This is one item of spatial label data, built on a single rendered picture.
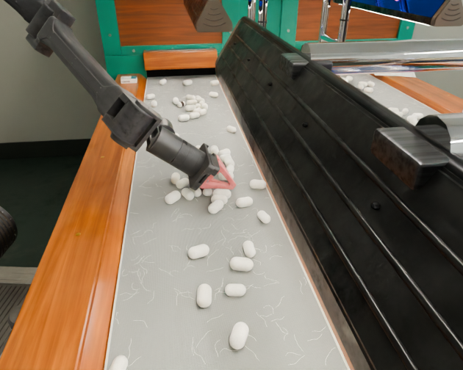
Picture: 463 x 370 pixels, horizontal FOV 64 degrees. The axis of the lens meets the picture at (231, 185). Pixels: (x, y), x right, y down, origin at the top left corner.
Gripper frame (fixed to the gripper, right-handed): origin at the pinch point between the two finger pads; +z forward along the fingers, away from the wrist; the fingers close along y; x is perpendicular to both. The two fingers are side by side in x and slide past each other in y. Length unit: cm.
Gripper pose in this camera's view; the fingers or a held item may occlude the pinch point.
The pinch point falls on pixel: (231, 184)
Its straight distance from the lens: 79.9
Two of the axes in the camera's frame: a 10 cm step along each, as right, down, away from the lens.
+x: -6.2, 7.2, 3.2
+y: -1.7, -5.2, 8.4
